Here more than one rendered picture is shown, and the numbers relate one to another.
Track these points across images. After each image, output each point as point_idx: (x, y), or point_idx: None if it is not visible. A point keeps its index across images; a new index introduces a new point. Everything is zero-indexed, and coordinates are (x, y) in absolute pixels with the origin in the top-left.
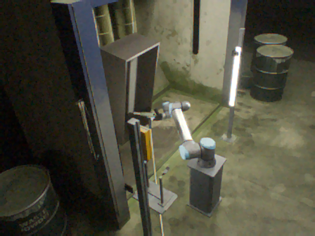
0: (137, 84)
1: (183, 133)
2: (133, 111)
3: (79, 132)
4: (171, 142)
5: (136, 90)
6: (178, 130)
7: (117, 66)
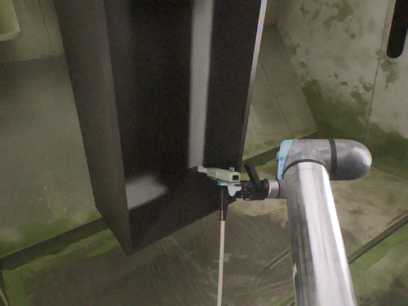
0: (211, 88)
1: (320, 298)
2: (203, 165)
3: None
4: (291, 269)
5: (208, 106)
6: (297, 265)
7: None
